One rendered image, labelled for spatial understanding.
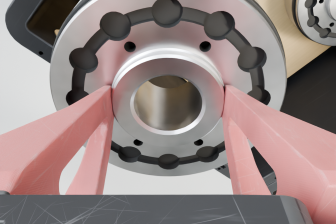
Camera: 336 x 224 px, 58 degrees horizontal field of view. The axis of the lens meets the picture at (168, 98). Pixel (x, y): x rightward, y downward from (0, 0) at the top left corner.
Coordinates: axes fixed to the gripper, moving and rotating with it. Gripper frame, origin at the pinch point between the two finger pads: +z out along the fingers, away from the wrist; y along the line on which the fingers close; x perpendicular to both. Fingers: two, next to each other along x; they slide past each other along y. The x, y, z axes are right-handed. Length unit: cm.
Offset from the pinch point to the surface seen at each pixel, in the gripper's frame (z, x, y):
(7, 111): 34, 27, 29
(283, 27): 21.4, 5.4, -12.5
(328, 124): 13.3, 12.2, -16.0
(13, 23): 10.4, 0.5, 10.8
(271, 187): 11.8, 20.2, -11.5
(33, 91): 33.8, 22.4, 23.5
